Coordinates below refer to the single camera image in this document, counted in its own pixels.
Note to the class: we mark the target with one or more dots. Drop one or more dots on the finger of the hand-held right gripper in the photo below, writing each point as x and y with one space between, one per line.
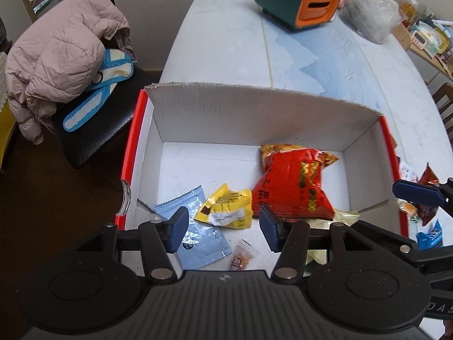
393 239
417 191

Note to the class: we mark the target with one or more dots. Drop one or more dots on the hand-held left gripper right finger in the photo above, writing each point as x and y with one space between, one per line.
269 232

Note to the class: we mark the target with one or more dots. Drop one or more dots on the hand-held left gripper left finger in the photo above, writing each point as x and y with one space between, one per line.
178 228

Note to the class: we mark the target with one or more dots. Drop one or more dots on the egg yolk snack packet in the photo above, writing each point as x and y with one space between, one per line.
408 208

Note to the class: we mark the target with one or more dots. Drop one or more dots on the dark red snack bag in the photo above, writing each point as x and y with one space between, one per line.
429 175

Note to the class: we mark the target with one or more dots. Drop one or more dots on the white snack packet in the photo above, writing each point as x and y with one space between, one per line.
407 173

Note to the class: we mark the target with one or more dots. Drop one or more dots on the light blue snack packet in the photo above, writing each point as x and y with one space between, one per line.
201 241

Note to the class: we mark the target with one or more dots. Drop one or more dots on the small clear candy packet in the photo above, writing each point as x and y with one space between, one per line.
242 255

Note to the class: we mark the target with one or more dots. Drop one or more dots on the yellow snack packet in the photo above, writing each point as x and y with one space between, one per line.
226 209

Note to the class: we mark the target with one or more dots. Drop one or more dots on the cream snack packet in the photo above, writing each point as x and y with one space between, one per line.
345 216

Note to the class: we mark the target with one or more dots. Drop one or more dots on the red cardboard box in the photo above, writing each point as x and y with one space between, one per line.
230 120

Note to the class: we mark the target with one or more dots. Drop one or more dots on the wooden spindle chair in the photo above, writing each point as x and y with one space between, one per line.
445 101

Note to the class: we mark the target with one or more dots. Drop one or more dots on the black chair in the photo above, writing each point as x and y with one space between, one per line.
106 131

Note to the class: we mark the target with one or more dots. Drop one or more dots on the wooden side cabinet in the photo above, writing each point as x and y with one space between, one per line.
430 62

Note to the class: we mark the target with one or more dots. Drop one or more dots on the soft tissue pack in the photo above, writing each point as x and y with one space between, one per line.
434 40

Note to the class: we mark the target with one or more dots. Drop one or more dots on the white digital timer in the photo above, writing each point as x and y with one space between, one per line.
418 39

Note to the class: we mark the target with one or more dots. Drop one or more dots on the blue trimmed white cloth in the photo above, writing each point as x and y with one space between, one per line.
102 88

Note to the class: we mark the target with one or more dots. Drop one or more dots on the orange liquid bottle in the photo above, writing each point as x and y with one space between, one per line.
410 9

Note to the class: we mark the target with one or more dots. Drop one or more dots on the clear plastic bag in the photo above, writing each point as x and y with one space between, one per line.
371 7

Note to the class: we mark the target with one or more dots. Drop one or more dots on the yellow and white foam panel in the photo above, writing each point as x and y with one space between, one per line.
5 138

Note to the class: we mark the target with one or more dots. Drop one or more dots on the pink puffer jacket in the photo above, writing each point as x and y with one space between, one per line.
60 53

